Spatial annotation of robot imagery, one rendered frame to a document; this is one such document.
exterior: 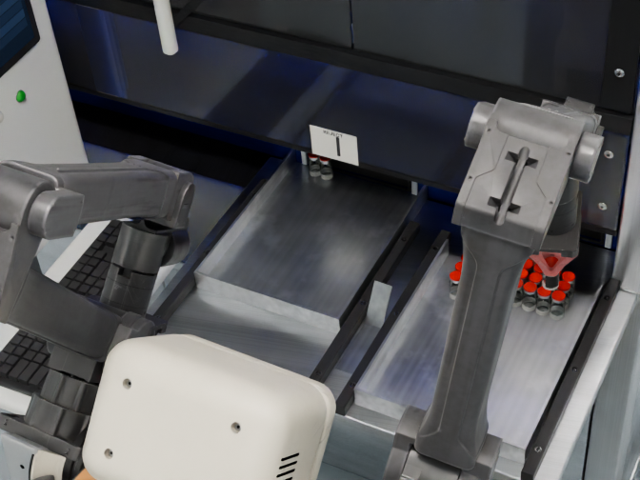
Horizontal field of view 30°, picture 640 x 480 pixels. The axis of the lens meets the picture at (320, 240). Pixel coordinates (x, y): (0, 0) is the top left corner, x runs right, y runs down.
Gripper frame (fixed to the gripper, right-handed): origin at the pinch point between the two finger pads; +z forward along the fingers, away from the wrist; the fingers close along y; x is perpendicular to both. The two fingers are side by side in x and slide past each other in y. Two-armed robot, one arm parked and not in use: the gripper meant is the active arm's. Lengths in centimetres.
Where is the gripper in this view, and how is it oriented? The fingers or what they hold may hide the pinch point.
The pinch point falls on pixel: (550, 265)
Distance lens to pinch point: 159.6
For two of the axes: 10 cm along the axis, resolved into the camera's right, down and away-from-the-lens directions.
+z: 1.2, 6.5, 7.5
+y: 2.0, -7.5, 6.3
